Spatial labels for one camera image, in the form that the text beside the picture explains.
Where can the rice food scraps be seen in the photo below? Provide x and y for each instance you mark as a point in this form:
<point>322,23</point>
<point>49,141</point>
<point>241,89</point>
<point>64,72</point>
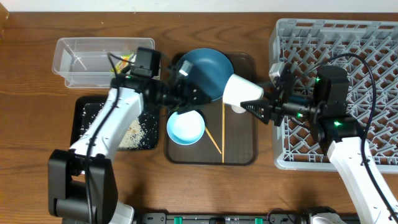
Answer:
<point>135,137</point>

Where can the light blue bowl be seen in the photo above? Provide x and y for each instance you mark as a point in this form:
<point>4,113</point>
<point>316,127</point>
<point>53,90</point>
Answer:
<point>187,128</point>

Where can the pink cup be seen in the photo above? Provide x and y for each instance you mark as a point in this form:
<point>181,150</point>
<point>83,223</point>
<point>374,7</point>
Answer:
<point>238,109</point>

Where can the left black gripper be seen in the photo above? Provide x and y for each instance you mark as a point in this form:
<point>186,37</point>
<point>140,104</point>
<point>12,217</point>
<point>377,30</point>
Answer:
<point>186,97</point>

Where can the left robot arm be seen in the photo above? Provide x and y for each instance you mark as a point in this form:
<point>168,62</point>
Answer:
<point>81,182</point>

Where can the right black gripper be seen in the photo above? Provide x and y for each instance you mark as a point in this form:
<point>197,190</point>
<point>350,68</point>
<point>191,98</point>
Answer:
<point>266,104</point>

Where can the dark blue plate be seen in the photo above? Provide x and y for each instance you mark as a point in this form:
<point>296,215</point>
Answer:
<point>210,72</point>

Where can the black waste tray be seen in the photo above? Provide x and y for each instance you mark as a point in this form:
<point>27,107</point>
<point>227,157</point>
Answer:
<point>149,124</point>

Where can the left wooden chopstick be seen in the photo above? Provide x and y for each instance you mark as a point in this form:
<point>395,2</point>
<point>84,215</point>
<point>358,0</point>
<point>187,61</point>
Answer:
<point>213,140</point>

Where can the brown serving tray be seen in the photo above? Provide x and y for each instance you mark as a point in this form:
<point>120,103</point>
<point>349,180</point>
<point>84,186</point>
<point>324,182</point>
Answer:
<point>240,140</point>

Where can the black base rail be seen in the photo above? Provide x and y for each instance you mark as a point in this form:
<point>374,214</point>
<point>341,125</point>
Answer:
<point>275,216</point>

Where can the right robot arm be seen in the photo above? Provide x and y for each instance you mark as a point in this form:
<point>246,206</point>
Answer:
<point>338,133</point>

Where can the clear plastic bin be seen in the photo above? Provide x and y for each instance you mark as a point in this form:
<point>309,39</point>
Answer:
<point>83,61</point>

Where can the yellow snack wrapper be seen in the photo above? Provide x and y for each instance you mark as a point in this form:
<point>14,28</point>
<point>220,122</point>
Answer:
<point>122,61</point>

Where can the light green cup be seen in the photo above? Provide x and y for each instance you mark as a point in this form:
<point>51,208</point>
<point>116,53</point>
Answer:
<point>239,90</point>

